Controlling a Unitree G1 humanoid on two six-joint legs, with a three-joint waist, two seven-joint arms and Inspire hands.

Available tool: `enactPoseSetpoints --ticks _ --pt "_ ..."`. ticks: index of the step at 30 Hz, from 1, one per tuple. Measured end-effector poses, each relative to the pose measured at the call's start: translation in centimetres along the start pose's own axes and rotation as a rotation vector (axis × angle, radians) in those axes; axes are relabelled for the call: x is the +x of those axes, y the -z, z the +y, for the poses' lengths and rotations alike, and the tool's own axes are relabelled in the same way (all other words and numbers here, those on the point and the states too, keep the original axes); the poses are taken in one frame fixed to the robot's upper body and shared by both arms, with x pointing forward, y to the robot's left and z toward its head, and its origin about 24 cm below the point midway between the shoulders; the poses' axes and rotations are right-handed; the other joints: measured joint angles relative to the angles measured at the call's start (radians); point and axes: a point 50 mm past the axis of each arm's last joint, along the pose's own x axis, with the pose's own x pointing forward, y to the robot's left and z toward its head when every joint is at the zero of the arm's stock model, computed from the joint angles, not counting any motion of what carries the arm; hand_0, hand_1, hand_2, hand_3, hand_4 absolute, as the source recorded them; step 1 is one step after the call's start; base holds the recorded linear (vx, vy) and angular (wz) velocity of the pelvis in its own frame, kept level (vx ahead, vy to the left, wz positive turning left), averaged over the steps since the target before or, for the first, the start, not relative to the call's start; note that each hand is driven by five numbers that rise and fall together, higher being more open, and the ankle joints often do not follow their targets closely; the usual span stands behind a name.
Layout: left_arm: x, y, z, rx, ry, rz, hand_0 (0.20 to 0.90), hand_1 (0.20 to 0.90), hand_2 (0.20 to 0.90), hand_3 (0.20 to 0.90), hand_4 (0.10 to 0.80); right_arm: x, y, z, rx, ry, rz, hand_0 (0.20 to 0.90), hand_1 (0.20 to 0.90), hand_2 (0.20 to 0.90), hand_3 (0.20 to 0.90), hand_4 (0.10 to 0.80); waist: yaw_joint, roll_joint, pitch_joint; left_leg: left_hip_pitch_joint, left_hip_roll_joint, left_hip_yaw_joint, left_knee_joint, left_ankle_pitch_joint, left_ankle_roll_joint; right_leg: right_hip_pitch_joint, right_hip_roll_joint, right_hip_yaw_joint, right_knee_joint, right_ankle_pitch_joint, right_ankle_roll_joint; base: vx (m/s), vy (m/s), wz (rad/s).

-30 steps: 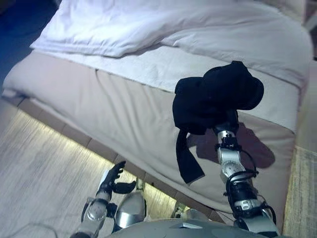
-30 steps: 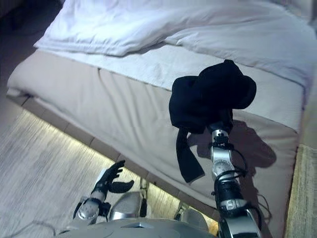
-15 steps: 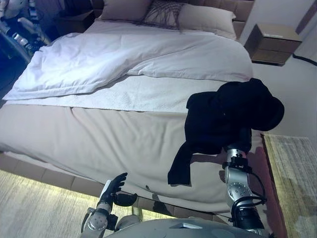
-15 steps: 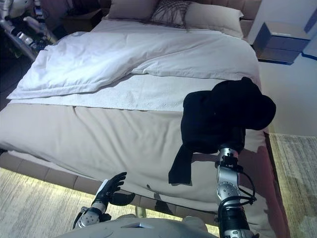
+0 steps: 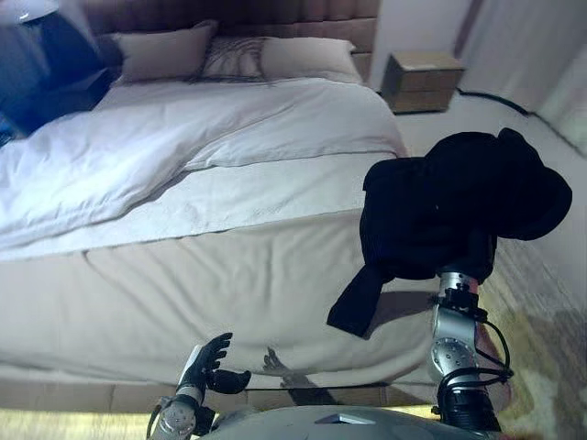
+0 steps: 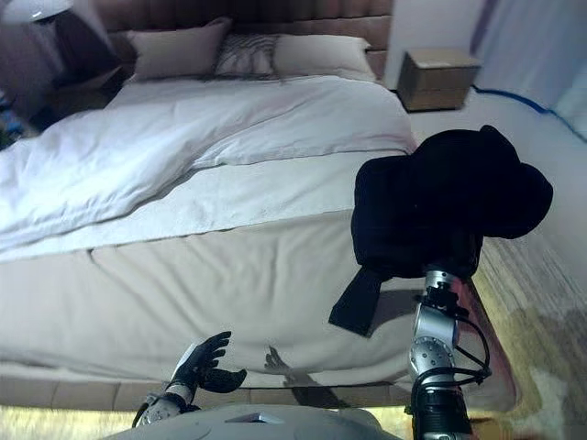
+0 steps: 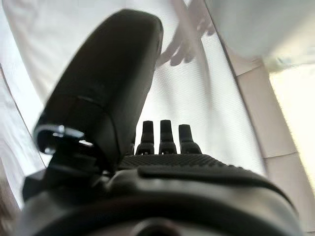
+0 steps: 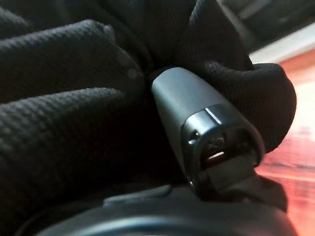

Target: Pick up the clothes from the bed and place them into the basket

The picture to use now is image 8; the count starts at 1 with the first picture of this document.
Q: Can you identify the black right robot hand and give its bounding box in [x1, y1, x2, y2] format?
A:
[14, 66, 298, 236]

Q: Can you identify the black garment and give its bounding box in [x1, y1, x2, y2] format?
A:
[0, 0, 297, 222]

